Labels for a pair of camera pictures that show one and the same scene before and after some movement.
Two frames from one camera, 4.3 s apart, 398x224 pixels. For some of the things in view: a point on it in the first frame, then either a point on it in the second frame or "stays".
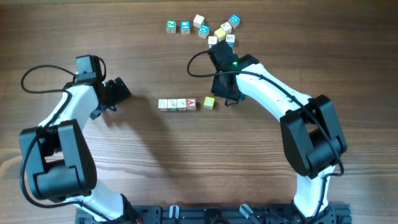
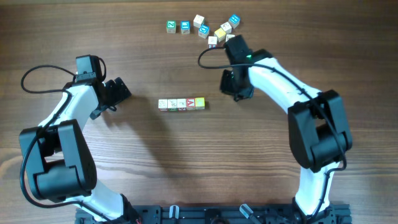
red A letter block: x=191 y=104 stays
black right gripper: x=216 y=91 -> x=247 y=93
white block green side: x=172 y=104 stays
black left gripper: x=119 y=96 stays
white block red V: x=181 y=104 stays
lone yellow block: x=209 y=102 -> x=199 y=103
